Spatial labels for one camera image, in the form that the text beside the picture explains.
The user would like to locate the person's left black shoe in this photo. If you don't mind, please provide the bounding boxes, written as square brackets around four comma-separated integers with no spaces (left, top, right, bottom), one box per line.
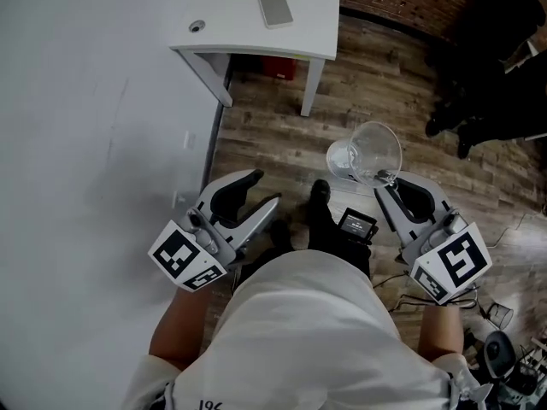
[269,219,294,247]

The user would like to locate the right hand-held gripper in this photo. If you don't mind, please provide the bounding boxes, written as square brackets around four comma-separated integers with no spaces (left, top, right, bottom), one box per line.
[373,171,492,307]

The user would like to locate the person's left forearm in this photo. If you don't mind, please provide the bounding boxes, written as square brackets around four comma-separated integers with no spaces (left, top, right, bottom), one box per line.
[148,286,215,373]

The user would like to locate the person's white t-shirt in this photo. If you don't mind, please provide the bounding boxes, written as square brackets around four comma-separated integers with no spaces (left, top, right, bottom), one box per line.
[121,249,484,410]

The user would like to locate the person's right black shoe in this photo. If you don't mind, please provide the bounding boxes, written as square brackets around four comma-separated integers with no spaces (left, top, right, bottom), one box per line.
[309,179,332,207]

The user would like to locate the person's black trousers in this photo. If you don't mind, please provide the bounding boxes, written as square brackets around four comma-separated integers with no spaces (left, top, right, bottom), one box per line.
[238,202,373,281]

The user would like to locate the black wire mesh bin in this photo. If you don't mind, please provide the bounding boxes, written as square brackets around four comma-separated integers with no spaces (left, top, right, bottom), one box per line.
[486,302,515,331]

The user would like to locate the person's black shoe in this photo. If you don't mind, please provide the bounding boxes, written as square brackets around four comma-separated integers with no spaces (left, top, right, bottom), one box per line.
[309,179,332,207]
[269,219,294,247]

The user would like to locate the clear glass cup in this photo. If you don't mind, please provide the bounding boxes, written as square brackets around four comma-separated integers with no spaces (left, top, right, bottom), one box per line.
[326,120,403,189]

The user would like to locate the red box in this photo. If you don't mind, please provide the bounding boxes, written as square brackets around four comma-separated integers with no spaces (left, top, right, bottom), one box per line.
[260,56,299,81]

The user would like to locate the black screen device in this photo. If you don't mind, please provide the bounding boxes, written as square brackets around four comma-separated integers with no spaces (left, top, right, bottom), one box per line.
[338,207,379,243]

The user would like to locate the person's right forearm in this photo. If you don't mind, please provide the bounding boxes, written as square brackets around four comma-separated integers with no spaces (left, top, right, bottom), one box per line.
[416,303,466,363]

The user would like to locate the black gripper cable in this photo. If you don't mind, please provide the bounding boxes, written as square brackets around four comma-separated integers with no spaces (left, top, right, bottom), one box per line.
[371,271,479,315]

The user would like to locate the white table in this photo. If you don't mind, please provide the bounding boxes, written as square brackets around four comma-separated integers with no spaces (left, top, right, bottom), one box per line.
[169,0,342,118]

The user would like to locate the grey square coaster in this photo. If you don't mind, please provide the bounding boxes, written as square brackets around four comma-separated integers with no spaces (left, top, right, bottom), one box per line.
[256,0,295,30]

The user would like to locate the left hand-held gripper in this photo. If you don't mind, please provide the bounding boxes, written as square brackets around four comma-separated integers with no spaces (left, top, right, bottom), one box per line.
[148,167,283,292]

